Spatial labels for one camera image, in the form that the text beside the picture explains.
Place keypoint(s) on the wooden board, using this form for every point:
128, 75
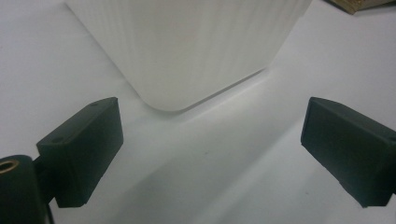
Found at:
358, 4

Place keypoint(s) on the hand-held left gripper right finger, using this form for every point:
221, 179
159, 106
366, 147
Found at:
351, 146

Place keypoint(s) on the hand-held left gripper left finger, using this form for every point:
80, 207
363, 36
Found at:
84, 149

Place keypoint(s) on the white ribbed plastic bin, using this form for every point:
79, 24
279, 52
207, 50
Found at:
190, 46

